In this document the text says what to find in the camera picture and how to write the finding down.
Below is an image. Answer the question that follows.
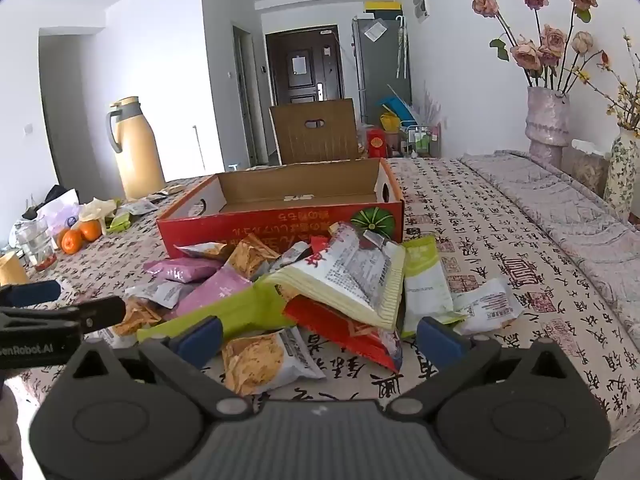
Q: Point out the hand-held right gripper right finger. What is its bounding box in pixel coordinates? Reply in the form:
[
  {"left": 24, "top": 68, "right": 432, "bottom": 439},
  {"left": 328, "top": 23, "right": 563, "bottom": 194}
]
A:
[{"left": 385, "top": 316, "right": 576, "bottom": 421}]

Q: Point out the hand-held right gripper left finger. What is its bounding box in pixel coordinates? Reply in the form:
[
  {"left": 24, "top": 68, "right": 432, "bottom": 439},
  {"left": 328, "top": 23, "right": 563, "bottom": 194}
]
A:
[{"left": 65, "top": 316, "right": 253, "bottom": 421}]

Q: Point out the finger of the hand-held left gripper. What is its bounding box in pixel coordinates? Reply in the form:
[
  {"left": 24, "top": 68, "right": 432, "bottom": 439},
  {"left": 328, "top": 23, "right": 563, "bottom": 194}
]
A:
[
  {"left": 75, "top": 296, "right": 127, "bottom": 333},
  {"left": 0, "top": 280, "right": 62, "bottom": 307}
]

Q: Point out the orange chips packet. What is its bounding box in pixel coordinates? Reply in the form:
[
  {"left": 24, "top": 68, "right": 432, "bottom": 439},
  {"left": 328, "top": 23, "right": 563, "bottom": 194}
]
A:
[
  {"left": 224, "top": 233, "right": 282, "bottom": 281},
  {"left": 111, "top": 299, "right": 163, "bottom": 337},
  {"left": 177, "top": 241, "right": 235, "bottom": 262}
]

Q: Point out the light pink snack packet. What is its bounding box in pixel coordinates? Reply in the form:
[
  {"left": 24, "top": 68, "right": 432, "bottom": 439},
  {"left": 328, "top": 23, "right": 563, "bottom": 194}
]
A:
[{"left": 172, "top": 265, "right": 253, "bottom": 322}]

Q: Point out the white lime-topped snack packet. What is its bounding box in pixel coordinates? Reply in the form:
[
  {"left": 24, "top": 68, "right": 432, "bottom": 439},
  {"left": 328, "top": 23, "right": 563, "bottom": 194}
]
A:
[{"left": 402, "top": 236, "right": 468, "bottom": 339}]

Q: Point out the grey snack packet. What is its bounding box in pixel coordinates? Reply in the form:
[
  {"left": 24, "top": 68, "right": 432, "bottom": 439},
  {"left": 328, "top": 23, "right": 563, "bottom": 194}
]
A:
[{"left": 125, "top": 280, "right": 201, "bottom": 311}]

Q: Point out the long green snack packet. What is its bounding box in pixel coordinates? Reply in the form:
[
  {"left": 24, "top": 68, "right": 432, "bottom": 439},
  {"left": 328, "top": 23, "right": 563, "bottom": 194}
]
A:
[{"left": 136, "top": 280, "right": 297, "bottom": 346}]

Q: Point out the white chips print packet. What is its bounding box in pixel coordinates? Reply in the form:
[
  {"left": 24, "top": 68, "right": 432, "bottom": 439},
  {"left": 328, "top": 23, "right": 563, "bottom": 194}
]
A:
[{"left": 221, "top": 329, "right": 327, "bottom": 397}]

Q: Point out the dark pink snack packet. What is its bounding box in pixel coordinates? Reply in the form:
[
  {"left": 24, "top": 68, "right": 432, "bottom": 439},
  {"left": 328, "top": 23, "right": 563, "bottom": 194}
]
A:
[{"left": 143, "top": 257, "right": 224, "bottom": 283}]

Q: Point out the large white yellow-edged snack packet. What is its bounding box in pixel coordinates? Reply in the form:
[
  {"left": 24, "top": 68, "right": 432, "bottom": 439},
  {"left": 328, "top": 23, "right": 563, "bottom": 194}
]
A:
[{"left": 267, "top": 221, "right": 407, "bottom": 332}]

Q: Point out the silver snack packet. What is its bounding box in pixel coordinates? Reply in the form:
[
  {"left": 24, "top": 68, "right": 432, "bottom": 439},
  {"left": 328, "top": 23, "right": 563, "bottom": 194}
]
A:
[{"left": 279, "top": 241, "right": 312, "bottom": 267}]

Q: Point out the red cardboard box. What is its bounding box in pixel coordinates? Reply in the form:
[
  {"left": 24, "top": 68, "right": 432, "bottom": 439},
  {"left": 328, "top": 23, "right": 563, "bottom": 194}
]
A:
[{"left": 156, "top": 157, "right": 406, "bottom": 259}]

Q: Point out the brown paper bag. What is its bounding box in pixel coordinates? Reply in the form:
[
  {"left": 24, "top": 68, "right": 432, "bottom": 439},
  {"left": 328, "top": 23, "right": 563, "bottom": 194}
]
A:
[{"left": 0, "top": 252, "right": 30, "bottom": 286}]

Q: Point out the clear glass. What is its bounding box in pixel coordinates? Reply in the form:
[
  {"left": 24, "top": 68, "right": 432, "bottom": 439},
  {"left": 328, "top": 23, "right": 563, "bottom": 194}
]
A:
[{"left": 15, "top": 217, "right": 57, "bottom": 268}]

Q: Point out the white purple plastic bag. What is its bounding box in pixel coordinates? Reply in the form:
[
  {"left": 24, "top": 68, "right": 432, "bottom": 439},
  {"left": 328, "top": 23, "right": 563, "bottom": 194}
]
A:
[{"left": 37, "top": 189, "right": 83, "bottom": 236}]

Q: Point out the black bag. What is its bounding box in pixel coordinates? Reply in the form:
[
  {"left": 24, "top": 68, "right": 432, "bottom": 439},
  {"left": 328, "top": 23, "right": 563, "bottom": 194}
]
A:
[{"left": 22, "top": 185, "right": 76, "bottom": 221}]

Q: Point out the cream crumpled wrapper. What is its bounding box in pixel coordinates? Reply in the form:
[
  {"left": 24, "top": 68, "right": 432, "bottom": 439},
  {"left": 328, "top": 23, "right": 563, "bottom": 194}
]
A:
[{"left": 80, "top": 199, "right": 119, "bottom": 233}]

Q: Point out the small white packet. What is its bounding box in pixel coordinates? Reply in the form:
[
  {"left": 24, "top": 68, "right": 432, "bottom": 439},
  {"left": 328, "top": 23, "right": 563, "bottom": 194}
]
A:
[{"left": 120, "top": 199, "right": 158, "bottom": 217}]

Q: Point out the yellow thermos jug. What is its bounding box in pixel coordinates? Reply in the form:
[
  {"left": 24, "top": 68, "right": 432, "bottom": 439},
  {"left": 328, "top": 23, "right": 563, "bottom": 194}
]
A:
[{"left": 105, "top": 96, "right": 167, "bottom": 201}]

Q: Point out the folded grey quilt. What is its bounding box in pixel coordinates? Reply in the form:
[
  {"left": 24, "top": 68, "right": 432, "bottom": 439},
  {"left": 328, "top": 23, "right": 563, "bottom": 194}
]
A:
[{"left": 460, "top": 150, "right": 640, "bottom": 351}]

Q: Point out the thin white pole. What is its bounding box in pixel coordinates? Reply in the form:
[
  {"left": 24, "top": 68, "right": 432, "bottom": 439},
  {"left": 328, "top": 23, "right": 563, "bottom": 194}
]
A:
[{"left": 192, "top": 125, "right": 206, "bottom": 176}]

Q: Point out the red gift box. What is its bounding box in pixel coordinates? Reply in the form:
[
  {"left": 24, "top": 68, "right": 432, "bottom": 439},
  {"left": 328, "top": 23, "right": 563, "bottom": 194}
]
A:
[{"left": 367, "top": 128, "right": 388, "bottom": 160}]

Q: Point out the beige woven container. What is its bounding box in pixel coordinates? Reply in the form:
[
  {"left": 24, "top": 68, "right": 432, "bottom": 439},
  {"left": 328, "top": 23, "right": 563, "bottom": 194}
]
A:
[{"left": 570, "top": 139, "right": 612, "bottom": 196}]

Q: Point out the pale dried reed bundle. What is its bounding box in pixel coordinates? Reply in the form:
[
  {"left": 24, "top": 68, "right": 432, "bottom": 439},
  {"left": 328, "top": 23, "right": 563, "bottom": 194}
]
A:
[{"left": 420, "top": 82, "right": 446, "bottom": 126}]

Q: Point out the blue plastic dustpan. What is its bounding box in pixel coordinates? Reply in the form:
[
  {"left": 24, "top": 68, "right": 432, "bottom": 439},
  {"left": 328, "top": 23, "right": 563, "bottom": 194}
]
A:
[{"left": 377, "top": 95, "right": 416, "bottom": 123}]

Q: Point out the pink ribbed vase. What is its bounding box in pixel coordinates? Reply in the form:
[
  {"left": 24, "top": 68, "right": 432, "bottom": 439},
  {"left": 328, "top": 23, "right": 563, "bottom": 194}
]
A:
[{"left": 524, "top": 86, "right": 571, "bottom": 168}]

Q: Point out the floral patterned vase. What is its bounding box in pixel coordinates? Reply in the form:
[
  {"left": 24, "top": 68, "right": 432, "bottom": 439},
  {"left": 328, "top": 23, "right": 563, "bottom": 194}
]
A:
[{"left": 603, "top": 127, "right": 640, "bottom": 221}]

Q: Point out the grey interior door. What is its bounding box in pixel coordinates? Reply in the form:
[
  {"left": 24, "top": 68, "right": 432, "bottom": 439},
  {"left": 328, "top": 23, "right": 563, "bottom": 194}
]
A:
[{"left": 232, "top": 25, "right": 256, "bottom": 166}]

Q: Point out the grey refrigerator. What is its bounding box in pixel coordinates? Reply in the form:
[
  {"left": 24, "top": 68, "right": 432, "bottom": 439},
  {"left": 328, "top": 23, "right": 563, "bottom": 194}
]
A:
[{"left": 351, "top": 15, "right": 413, "bottom": 126}]

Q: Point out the dark brown entrance door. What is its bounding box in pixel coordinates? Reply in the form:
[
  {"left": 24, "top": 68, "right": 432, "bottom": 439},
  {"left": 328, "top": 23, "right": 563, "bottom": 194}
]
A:
[{"left": 265, "top": 29, "right": 346, "bottom": 106}]

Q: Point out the white folded umbrella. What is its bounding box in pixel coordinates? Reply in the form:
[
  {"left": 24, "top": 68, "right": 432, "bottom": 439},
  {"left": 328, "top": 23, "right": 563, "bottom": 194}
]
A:
[{"left": 394, "top": 15, "right": 408, "bottom": 78}]

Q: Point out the bunch of dried pink roses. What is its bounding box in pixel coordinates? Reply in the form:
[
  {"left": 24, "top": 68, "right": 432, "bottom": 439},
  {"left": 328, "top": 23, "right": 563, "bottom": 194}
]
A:
[{"left": 466, "top": 0, "right": 608, "bottom": 96}]

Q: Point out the wire rack with bottles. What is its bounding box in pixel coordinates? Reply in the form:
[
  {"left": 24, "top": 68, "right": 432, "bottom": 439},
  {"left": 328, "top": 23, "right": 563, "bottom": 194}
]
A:
[{"left": 405, "top": 125, "right": 443, "bottom": 158}]

